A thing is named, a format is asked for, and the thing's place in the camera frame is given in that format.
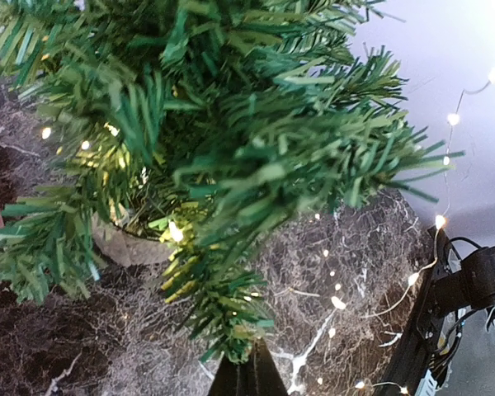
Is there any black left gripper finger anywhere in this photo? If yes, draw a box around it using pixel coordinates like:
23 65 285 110
208 338 288 396

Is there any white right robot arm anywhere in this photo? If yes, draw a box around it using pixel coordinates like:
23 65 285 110
429 237 495 386

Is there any beige tree pot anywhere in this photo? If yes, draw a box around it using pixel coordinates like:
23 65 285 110
92 214 174 267

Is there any small green christmas tree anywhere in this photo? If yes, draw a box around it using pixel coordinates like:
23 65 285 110
0 1 446 363

